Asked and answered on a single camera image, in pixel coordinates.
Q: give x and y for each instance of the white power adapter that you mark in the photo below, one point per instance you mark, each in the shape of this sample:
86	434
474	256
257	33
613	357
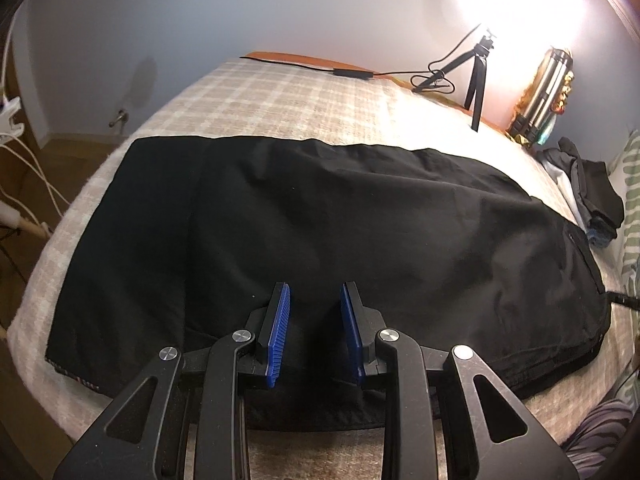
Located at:
9	112

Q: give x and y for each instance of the wooden frame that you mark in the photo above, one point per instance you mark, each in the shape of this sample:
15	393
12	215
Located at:
622	5

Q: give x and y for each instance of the stack of folded clothes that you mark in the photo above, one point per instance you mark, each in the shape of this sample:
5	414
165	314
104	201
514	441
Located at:
595	190

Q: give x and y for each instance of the black pants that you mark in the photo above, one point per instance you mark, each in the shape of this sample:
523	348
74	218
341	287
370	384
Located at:
300	210

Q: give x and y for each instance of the purple striped cloth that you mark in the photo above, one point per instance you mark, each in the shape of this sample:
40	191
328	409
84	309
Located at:
600	430

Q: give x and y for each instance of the beige plaid blanket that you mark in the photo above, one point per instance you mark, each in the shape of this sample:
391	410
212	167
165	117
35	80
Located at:
300	105

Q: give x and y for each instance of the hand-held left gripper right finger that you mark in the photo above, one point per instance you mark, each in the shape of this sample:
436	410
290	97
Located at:
350	335

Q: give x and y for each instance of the metal door stopper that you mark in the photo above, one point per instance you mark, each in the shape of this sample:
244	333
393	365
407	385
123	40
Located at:
119	119

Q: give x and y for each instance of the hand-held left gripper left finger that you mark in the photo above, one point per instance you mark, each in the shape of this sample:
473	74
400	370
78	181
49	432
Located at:
280	335

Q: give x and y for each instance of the green striped pillow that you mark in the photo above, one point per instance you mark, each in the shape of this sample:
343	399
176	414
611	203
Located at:
631	170

